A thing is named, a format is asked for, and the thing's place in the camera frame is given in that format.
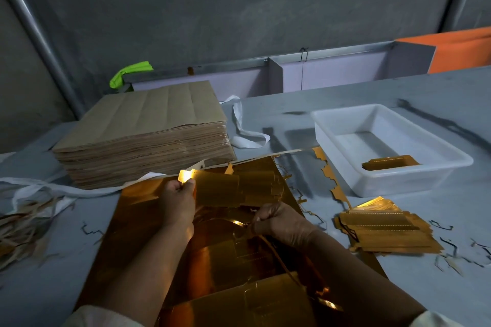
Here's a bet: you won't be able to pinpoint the person's left hand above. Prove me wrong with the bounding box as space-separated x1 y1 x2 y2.
159 178 197 231

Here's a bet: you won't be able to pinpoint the person's right hand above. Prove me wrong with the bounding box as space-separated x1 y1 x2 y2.
248 202 320 248

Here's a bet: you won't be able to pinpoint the thin gold scrap strip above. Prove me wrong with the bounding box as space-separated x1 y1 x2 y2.
199 217 344 312

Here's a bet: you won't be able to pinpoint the gold die-cut card piece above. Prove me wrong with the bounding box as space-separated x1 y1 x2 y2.
178 168 285 209

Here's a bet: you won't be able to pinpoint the person's left forearm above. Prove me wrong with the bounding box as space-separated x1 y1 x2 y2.
93 223 194 320

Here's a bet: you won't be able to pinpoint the person's right forearm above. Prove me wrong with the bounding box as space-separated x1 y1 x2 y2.
305 229 427 327

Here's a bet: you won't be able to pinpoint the large gold foil sheet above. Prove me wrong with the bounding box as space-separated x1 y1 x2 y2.
75 154 389 327

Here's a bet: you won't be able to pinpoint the stack of brown paper sheets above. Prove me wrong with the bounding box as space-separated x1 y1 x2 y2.
51 80 237 190

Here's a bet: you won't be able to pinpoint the jagged gold edge trim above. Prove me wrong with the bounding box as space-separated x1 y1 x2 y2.
312 146 353 210

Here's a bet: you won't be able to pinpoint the long white cardboard panel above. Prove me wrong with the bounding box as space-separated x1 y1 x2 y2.
130 67 270 101

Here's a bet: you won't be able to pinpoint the zigzag paper scrap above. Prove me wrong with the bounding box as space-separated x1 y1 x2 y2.
80 222 106 245

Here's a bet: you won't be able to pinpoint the pile of gold die-cut cards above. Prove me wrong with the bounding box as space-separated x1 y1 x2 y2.
333 196 445 255

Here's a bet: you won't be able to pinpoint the green cloth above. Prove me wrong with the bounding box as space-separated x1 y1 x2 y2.
109 61 154 90

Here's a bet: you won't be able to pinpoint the small gold card bundle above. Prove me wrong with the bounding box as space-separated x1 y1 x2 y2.
361 155 421 172

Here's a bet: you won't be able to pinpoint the white left sleeve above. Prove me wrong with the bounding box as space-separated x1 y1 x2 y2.
62 305 146 327

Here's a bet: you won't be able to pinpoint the white sleeve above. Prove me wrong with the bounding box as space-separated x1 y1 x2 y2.
408 310 465 327
62 305 146 327

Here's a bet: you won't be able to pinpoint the white cardboard box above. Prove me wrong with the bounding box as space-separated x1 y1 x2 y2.
268 45 397 94

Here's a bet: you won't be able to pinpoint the heap of paper trimmings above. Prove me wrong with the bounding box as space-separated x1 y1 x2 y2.
0 191 75 274

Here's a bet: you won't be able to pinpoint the white plastic tray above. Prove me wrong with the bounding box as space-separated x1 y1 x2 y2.
310 103 475 198

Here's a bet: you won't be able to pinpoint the scattered thin paper scraps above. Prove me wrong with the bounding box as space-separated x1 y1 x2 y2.
428 219 491 277

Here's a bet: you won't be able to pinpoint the white right sleeve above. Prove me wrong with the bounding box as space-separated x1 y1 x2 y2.
408 310 465 327

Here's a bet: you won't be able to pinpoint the thick grey metal pipe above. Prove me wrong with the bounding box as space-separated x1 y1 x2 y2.
0 0 86 121

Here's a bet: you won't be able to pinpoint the orange cardboard box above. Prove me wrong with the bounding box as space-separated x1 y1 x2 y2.
395 26 491 75

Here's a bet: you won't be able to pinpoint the short white strap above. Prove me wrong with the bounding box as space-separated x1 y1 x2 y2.
220 95 271 149

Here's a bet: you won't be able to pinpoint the long white strap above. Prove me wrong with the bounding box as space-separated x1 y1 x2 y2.
0 171 168 217

